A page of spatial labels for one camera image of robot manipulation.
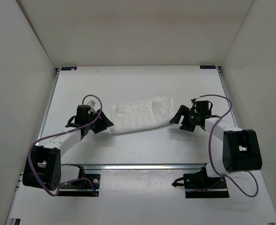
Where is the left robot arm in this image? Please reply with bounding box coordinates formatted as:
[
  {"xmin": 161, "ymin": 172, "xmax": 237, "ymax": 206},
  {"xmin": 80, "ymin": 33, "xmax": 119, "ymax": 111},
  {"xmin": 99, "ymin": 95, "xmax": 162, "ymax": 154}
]
[{"xmin": 22, "ymin": 105, "xmax": 114, "ymax": 193}]

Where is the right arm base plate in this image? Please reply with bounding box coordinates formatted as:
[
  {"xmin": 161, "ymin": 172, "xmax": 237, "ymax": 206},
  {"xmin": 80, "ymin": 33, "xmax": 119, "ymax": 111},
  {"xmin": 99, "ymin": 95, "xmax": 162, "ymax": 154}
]
[{"xmin": 171, "ymin": 167, "xmax": 230, "ymax": 199}]

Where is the blue table label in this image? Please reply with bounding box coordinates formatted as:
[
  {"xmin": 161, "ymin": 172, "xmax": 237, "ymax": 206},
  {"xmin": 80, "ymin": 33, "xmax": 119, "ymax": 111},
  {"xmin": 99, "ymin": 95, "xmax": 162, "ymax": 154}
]
[
  {"xmin": 61, "ymin": 67, "xmax": 77, "ymax": 71},
  {"xmin": 199, "ymin": 65, "xmax": 216, "ymax": 69}
]

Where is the aluminium table front rail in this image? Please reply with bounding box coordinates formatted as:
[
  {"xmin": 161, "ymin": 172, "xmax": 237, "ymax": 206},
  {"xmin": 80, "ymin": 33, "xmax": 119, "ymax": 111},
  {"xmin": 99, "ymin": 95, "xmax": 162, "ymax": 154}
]
[{"xmin": 62, "ymin": 163, "xmax": 203, "ymax": 170}]

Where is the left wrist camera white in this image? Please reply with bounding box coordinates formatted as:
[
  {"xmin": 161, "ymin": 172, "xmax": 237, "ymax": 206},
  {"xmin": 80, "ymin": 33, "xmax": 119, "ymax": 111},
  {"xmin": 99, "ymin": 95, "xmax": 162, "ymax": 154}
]
[{"xmin": 86, "ymin": 100, "xmax": 96, "ymax": 108}]

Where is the right blue table label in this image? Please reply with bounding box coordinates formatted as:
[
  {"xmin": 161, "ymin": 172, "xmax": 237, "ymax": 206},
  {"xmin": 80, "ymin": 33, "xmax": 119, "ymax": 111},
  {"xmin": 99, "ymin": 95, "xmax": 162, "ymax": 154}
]
[{"xmin": 199, "ymin": 65, "xmax": 216, "ymax": 69}]

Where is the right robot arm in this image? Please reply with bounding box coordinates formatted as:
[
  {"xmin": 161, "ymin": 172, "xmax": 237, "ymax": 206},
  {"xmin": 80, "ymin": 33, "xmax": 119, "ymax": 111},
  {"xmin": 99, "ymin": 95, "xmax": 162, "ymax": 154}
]
[{"xmin": 170, "ymin": 99, "xmax": 262, "ymax": 188}]

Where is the left blue table label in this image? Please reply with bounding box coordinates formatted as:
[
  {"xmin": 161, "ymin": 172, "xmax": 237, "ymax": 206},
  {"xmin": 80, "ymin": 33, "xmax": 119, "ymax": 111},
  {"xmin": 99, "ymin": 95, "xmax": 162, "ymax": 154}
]
[{"xmin": 61, "ymin": 67, "xmax": 77, "ymax": 71}]

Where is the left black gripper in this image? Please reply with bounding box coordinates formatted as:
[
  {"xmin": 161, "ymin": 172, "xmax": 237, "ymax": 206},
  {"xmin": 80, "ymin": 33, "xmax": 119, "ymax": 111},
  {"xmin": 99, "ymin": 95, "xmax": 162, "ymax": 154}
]
[{"xmin": 87, "ymin": 108, "xmax": 114, "ymax": 134}]

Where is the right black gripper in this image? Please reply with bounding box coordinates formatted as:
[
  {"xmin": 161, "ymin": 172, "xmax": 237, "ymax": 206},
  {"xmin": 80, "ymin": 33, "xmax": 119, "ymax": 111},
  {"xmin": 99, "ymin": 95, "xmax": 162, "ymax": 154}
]
[{"xmin": 170, "ymin": 105, "xmax": 200, "ymax": 131}]

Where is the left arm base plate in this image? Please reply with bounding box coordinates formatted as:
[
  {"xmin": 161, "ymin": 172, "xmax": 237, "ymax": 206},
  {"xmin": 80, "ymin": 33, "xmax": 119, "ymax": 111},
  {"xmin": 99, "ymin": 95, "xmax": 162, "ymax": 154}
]
[{"xmin": 58, "ymin": 163, "xmax": 101, "ymax": 197}]

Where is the white pleated skirt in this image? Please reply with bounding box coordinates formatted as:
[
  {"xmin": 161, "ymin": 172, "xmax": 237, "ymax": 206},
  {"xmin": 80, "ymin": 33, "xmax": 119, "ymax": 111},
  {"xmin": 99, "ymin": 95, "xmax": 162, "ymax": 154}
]
[{"xmin": 109, "ymin": 96, "xmax": 174, "ymax": 135}]

